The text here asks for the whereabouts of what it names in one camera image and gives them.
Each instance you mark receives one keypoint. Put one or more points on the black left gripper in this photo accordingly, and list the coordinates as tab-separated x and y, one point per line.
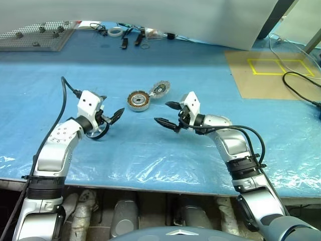
101	118

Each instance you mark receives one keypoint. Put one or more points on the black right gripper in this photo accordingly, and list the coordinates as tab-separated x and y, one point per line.
184	116

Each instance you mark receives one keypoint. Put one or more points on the motor stator with copper windings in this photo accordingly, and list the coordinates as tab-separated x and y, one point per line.
131	101

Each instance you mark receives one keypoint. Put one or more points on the silver motor end cover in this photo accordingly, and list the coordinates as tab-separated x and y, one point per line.
160	90

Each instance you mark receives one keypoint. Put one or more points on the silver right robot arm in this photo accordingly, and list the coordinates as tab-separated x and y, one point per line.
230	145

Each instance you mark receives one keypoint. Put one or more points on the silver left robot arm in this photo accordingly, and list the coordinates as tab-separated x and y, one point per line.
55	150

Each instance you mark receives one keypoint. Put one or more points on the blue table mat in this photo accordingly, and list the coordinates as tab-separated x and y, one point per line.
175	62

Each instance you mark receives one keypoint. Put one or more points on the clear plastic film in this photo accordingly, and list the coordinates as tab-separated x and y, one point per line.
150	163

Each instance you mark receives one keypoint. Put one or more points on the slim black tool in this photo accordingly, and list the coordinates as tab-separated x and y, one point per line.
137	41
124	44

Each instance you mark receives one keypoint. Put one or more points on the white tape roll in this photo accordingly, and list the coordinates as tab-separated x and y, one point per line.
115	35

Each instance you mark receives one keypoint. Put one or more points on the small black block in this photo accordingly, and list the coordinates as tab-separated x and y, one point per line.
170	36

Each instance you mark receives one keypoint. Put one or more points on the clear plastic bag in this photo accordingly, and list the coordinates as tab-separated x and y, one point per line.
153	34

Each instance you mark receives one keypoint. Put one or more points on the thin green strip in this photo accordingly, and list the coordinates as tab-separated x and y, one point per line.
130	25

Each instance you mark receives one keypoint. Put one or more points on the white and red packet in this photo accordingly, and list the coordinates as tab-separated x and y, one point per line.
84	25

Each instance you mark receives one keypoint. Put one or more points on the brown cardboard sheet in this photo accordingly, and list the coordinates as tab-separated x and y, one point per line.
250	82

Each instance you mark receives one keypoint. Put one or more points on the white backdrop board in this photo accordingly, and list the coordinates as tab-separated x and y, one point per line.
150	12

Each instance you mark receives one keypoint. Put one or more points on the grey perforated peg board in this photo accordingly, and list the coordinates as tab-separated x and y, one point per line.
25	41

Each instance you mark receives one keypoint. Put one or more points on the grey rounded cylinder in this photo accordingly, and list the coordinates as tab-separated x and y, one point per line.
125	218
195	218

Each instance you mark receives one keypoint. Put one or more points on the white wrapped pipe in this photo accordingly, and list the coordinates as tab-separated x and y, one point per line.
228	216
82	213

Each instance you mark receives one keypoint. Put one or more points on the grey robot torso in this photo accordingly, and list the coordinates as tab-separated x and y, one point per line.
165	234

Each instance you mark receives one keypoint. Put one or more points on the grey metal leg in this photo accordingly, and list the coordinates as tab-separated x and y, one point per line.
313	40

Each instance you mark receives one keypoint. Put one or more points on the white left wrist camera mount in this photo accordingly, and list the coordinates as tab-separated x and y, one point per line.
87	103

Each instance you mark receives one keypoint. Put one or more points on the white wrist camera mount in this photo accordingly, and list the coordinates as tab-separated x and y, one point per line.
192	103
87	103

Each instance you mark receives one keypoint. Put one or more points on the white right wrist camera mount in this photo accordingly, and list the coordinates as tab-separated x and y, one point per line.
192	103

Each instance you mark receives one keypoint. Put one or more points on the dark grey post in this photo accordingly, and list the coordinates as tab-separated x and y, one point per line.
270	20

